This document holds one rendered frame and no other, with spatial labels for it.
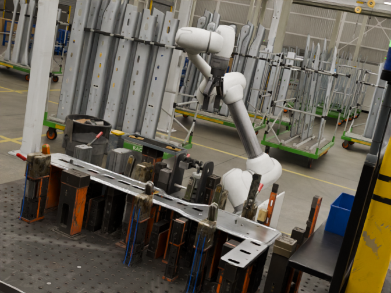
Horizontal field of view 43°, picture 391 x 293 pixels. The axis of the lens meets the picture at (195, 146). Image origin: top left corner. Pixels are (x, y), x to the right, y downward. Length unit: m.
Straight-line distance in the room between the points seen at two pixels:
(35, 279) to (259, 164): 1.53
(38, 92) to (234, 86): 3.51
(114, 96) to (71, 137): 1.93
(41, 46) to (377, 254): 5.02
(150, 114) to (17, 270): 4.77
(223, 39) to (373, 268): 1.35
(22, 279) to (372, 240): 1.40
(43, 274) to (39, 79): 4.08
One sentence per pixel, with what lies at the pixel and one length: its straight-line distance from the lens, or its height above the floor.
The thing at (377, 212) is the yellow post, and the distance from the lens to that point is 1.62.
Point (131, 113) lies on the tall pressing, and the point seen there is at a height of 0.60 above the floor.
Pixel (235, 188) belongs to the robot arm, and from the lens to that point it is 3.07.
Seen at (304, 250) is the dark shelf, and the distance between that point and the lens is 2.17.
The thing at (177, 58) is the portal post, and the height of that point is 1.34.
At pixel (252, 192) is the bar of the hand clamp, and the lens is 2.44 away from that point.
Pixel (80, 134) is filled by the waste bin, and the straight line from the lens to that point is 5.23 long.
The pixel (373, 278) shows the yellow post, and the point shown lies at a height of 1.19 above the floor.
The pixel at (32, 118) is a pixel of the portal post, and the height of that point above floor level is 0.48.
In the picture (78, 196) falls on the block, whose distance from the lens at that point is 2.54.
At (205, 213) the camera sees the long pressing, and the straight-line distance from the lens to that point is 2.39.
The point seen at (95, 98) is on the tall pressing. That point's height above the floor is 0.67.
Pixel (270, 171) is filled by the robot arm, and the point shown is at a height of 1.07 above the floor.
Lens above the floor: 1.80
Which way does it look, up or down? 12 degrees down
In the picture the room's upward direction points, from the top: 11 degrees clockwise
